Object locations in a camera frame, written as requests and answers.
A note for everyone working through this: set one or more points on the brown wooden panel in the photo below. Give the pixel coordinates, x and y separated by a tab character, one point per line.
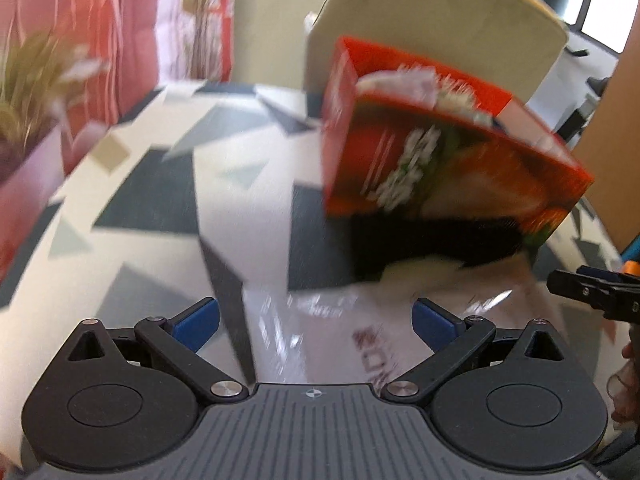
612	160

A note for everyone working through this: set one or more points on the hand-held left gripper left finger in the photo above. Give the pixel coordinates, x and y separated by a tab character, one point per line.
198	321

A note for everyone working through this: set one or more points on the red strawberry print box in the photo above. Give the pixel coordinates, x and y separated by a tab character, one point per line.
440	160

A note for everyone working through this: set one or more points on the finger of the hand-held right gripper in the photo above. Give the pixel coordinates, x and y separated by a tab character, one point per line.
590	291

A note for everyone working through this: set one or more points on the geometric patterned tablecloth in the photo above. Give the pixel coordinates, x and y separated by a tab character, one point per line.
150	200

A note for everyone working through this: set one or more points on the cream upholstered chair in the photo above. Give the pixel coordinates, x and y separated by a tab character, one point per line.
430	15

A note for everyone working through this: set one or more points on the person's right hand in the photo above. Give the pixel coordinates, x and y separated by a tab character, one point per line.
625	390

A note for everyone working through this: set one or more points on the potted plant in pink pot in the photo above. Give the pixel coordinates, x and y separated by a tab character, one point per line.
30	110

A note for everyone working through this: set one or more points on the pink curtain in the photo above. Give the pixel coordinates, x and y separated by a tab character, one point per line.
115	20

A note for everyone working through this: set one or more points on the white plastic bag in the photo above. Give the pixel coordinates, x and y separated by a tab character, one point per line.
325	325

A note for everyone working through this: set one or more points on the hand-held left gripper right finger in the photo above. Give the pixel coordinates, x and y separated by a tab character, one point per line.
434	327

